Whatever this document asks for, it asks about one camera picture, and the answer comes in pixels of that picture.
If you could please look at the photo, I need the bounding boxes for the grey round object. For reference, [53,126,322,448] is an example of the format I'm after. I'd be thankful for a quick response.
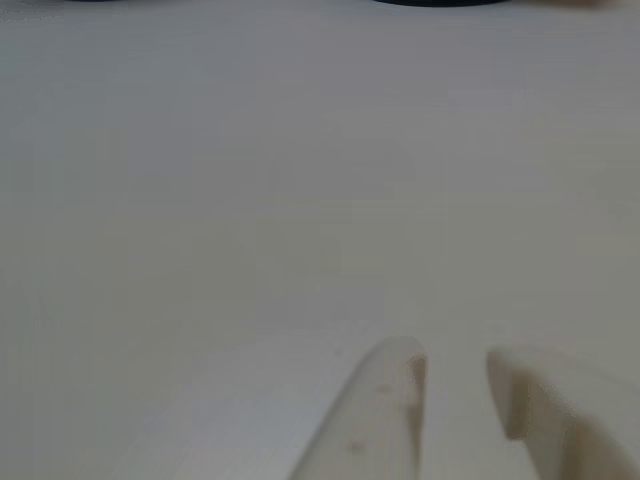
[372,0,506,7]

